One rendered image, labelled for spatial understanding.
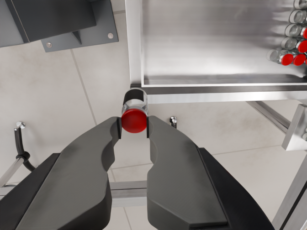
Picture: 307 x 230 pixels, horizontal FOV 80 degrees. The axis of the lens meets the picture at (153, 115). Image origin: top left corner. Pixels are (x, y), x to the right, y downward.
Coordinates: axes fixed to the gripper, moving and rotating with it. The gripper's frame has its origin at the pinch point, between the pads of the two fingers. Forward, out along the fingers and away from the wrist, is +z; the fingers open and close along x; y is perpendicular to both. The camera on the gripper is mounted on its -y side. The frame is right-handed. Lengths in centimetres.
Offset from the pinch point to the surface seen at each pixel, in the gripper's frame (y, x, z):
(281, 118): 29, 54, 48
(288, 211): 53, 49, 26
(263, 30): -3.7, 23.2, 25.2
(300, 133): 20, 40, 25
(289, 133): 21, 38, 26
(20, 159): 86, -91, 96
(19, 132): 69, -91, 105
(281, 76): 5.2, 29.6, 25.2
